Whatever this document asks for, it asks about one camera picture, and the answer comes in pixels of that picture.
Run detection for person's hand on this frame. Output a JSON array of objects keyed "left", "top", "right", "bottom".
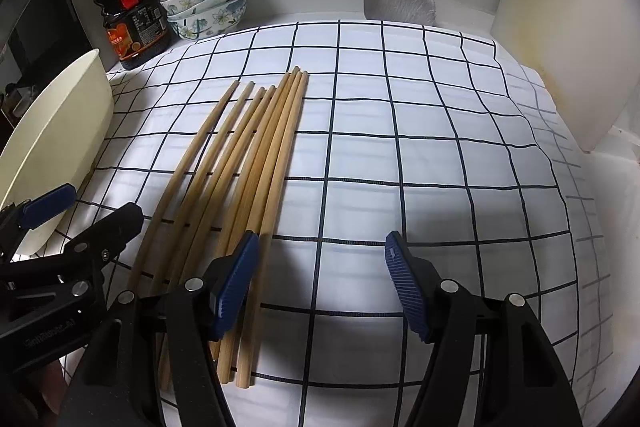
[{"left": 34, "top": 360, "right": 67, "bottom": 426}]

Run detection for large cream bowl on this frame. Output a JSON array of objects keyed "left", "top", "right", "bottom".
[{"left": 1, "top": 49, "right": 114, "bottom": 262}]

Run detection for dark soy sauce bottle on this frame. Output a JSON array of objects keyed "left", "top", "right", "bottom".
[{"left": 93, "top": 0, "right": 171, "bottom": 70}]

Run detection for stacked floral ceramic bowls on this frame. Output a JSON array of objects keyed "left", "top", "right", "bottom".
[{"left": 160, "top": 0, "right": 247, "bottom": 40}]

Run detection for white black grid cloth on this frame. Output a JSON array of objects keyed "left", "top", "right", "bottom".
[{"left": 46, "top": 20, "right": 613, "bottom": 426}]

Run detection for white cutting board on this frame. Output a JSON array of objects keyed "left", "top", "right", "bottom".
[{"left": 491, "top": 0, "right": 639, "bottom": 152}]

